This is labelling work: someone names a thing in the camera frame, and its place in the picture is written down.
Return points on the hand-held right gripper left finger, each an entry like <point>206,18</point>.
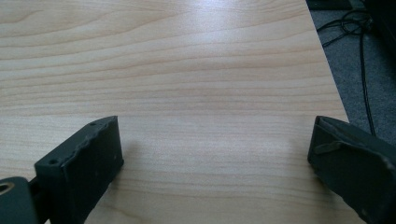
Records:
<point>84,165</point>

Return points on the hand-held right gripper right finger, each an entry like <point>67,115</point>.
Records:
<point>358,165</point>

